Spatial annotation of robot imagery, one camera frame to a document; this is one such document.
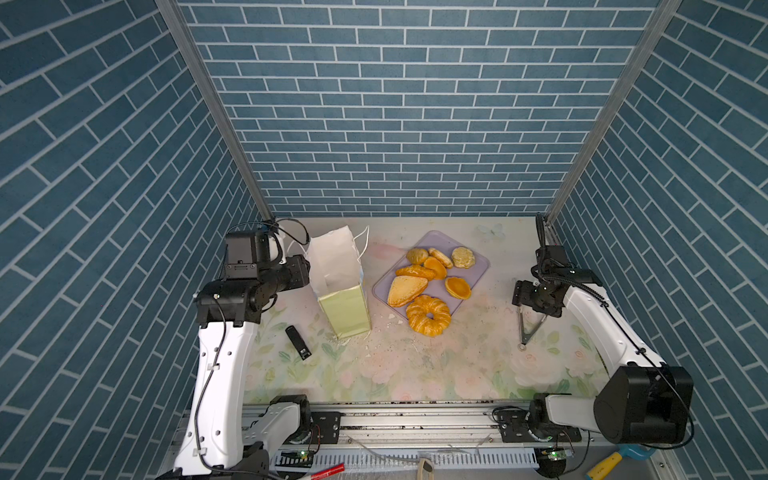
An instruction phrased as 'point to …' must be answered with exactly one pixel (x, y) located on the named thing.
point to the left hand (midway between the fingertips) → (302, 263)
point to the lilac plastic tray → (444, 244)
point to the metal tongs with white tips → (523, 335)
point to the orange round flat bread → (433, 264)
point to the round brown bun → (417, 256)
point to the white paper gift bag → (337, 278)
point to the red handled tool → (335, 469)
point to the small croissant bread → (416, 270)
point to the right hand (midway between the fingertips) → (525, 297)
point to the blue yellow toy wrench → (635, 451)
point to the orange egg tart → (458, 287)
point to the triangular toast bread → (405, 288)
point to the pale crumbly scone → (463, 257)
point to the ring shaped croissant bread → (428, 315)
